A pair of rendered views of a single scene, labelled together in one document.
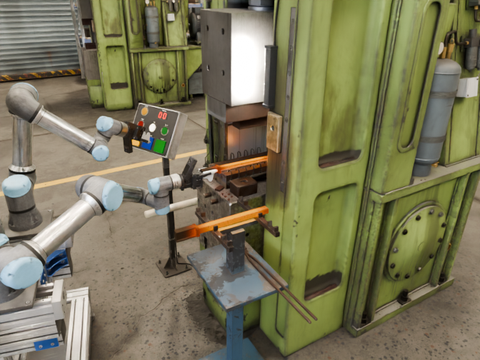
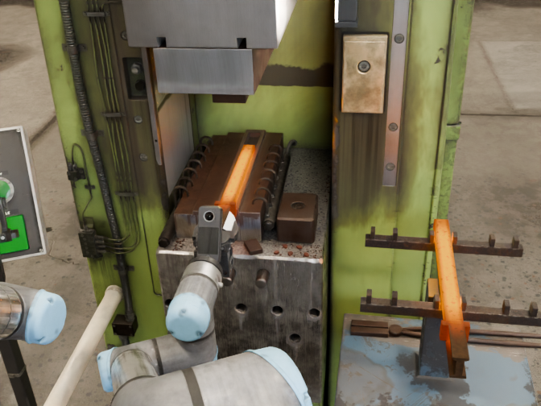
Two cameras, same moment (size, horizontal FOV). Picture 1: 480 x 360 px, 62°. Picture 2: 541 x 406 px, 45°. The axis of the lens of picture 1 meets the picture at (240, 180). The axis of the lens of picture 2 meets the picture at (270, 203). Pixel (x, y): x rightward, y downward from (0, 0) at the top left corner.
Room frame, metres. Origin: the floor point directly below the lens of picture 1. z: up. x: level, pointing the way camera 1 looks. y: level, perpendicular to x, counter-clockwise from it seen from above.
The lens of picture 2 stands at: (1.03, 1.00, 1.76)
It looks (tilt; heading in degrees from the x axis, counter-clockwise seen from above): 31 degrees down; 310
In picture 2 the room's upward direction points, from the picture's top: 2 degrees counter-clockwise
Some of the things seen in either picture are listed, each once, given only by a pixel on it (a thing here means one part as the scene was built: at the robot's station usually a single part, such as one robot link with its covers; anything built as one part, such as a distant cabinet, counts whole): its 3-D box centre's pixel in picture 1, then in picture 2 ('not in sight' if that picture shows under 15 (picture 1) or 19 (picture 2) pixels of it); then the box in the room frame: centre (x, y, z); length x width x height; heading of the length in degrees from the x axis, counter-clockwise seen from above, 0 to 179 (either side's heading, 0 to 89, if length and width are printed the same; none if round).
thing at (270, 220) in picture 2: (256, 176); (277, 188); (1.93, -0.09, 0.95); 0.34 x 0.03 x 0.03; 121
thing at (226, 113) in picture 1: (251, 103); (225, 39); (2.05, -0.06, 1.32); 0.42 x 0.20 x 0.10; 121
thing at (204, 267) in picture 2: (175, 181); (203, 281); (1.79, 0.32, 0.99); 0.08 x 0.05 x 0.08; 31
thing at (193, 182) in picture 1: (190, 179); (211, 259); (1.83, 0.25, 0.98); 0.12 x 0.08 x 0.09; 121
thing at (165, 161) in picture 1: (168, 202); (14, 364); (2.37, 0.48, 0.54); 0.04 x 0.04 x 1.08; 31
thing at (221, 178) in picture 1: (250, 166); (234, 179); (2.05, -0.06, 0.96); 0.42 x 0.20 x 0.09; 121
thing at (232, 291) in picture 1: (235, 270); (432, 369); (1.43, 0.02, 0.73); 0.40 x 0.30 x 0.02; 30
